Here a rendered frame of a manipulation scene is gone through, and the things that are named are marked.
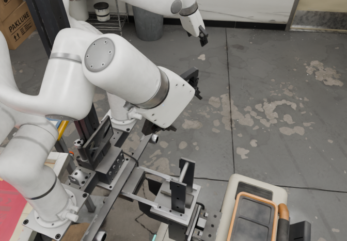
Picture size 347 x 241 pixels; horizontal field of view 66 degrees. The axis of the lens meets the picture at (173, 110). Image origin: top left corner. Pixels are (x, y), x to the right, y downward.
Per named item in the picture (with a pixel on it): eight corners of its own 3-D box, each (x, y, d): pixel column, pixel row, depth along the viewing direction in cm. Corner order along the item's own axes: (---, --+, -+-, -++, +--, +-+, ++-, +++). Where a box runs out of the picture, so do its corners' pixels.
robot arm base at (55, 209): (92, 200, 86) (80, 175, 75) (68, 238, 78) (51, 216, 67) (52, 185, 90) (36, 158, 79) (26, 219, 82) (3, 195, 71)
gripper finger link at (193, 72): (167, 94, 50) (177, 103, 55) (193, 62, 50) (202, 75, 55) (162, 90, 51) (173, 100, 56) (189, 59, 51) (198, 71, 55)
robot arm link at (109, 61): (31, 79, 39) (48, 20, 41) (83, 99, 48) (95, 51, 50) (114, 82, 32) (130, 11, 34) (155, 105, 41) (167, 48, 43)
